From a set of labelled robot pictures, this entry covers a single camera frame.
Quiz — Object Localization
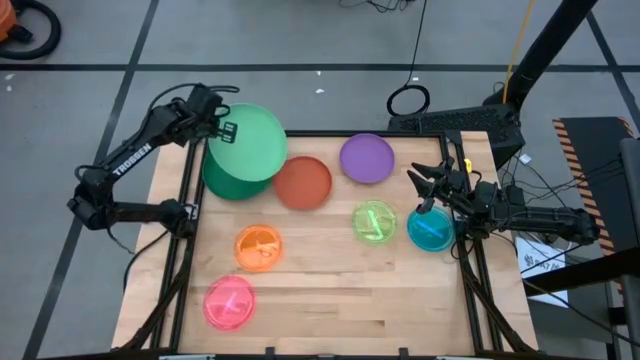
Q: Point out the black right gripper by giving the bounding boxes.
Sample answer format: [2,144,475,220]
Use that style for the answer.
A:
[406,159,484,216]

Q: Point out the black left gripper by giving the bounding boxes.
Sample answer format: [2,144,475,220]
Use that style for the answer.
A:
[185,83,239,145]

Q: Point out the large green plastic plate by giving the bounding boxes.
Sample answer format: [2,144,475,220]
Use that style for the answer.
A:
[201,102,290,202]

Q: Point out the clear teal plastic plate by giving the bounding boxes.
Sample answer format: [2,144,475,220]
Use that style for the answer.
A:
[406,205,457,253]

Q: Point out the purple plastic plate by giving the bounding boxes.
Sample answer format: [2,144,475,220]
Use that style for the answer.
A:
[339,132,396,185]

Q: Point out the clear green plastic plate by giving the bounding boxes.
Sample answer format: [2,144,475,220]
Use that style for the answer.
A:
[351,200,399,246]

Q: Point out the red-orange plastic plate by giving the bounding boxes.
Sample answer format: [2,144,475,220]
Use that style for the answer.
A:
[272,155,334,211]

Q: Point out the white paper sheet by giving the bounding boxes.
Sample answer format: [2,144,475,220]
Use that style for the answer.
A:
[513,234,571,309]

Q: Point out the clear pink plastic plate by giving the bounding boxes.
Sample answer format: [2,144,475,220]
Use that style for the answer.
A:
[202,274,257,332]

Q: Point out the black hazard-striped floor mat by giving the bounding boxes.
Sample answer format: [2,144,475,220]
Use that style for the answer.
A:
[551,116,639,259]

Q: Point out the black metal beam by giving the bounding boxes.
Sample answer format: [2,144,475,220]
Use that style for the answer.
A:
[521,247,640,297]

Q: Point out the black floor stand with base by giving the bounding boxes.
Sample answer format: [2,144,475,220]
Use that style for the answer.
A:
[387,0,600,170]

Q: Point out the orange shop vacuum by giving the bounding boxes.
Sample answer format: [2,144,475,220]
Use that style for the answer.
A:
[0,0,18,43]

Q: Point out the black hanging cable with coil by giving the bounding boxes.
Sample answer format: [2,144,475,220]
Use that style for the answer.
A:
[385,0,432,118]

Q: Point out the yellow hanging cable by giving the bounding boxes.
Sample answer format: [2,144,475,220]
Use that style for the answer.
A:
[501,0,537,105]

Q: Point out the black vacuum hose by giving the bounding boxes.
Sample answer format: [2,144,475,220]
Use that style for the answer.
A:
[0,0,63,62]

